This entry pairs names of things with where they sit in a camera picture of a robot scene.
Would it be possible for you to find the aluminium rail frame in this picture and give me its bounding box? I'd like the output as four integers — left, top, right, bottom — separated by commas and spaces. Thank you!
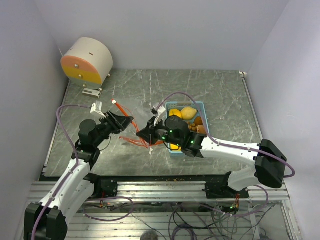
27, 181, 291, 240

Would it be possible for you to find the clear orange zip top bag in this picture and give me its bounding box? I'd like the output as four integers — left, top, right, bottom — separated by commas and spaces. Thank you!
111, 97, 162, 155

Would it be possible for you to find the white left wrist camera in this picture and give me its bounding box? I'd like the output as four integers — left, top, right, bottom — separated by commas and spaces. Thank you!
90, 100, 105, 119

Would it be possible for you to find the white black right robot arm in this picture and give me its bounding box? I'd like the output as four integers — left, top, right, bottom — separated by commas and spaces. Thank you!
136, 116, 287, 198

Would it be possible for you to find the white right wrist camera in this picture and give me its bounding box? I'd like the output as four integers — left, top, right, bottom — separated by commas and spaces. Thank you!
151, 105, 166, 127

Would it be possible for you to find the small white metal bracket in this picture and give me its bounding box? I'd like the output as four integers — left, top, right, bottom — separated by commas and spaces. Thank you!
82, 88, 101, 99

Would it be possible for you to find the yellow bell pepper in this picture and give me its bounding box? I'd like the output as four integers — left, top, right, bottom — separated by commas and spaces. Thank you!
169, 108, 183, 119

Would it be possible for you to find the purple floor cable loop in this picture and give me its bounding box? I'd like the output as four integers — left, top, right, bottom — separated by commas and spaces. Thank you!
82, 196, 135, 222

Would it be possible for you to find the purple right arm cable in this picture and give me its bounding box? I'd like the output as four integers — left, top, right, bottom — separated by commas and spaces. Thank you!
156, 91, 296, 179

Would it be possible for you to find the light blue plastic basket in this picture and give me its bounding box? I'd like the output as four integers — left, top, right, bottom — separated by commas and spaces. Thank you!
164, 101, 210, 158

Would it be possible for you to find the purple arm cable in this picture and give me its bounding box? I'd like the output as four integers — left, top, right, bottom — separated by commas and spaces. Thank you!
29, 104, 92, 240
156, 91, 296, 179

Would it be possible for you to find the orange fruit left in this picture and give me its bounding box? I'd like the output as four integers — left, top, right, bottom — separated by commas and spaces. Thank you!
169, 143, 181, 152

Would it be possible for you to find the white corner clip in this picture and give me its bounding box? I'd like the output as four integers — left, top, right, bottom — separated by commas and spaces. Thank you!
239, 71, 247, 78

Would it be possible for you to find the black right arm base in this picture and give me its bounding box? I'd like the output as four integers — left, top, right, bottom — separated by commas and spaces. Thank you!
202, 171, 249, 199

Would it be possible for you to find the yellow lemon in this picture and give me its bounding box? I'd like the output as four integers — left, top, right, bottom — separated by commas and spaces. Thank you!
180, 106, 198, 121

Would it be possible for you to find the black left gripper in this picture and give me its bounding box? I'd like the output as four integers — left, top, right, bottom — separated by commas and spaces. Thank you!
92, 110, 133, 147

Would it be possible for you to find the cream cylindrical drawer box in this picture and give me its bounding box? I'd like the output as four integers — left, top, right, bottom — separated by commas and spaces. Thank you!
60, 37, 114, 90

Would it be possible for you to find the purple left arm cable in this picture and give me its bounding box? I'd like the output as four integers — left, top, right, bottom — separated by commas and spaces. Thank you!
29, 104, 92, 240

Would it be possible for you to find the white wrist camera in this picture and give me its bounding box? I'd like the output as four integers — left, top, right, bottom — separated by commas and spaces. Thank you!
90, 100, 105, 119
151, 105, 166, 127

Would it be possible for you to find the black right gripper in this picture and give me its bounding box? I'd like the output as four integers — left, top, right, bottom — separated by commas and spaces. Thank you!
136, 116, 183, 147

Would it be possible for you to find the brown longan bunch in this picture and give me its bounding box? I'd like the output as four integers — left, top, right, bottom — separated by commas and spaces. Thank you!
188, 123, 198, 132

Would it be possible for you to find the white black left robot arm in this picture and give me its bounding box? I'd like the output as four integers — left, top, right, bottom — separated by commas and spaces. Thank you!
23, 111, 134, 240

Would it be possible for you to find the tan mushroom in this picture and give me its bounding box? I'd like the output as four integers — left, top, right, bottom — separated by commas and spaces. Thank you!
196, 125, 207, 135

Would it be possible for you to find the brown round fruit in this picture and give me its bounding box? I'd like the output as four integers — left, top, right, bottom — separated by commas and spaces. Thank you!
193, 116, 203, 126

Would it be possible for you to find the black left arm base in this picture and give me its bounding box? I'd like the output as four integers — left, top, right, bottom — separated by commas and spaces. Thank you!
84, 173, 118, 199

